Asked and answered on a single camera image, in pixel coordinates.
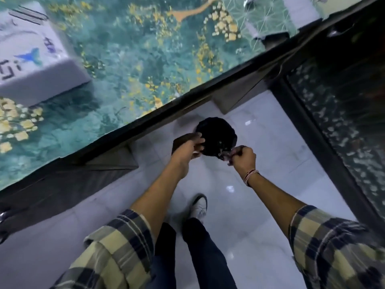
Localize person's right hand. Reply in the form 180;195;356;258
223;145;257;178

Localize person's left hand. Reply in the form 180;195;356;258
171;132;207;180

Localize black cloth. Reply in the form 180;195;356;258
195;117;238;162

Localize person's left forearm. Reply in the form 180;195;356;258
129;161;193;239

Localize person's right forearm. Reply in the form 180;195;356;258
244;171;308;227

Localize red and white thread wristband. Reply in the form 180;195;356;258
244;169;260;187

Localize white sneaker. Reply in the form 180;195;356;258
189;194;208;225

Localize teal floral bedsheet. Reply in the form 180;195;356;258
0;0;301;191

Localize dark blue jeans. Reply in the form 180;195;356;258
150;217;239;289

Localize dark glass panel cabinet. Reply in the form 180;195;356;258
269;6;385;221

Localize plaid flannel shirt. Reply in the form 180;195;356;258
51;205;385;289

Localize white geometric patterned blanket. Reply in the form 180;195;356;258
222;0;302;52

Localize plain white pillow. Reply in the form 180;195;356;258
282;0;329;21

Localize white printed pillow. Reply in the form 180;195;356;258
0;1;91;107

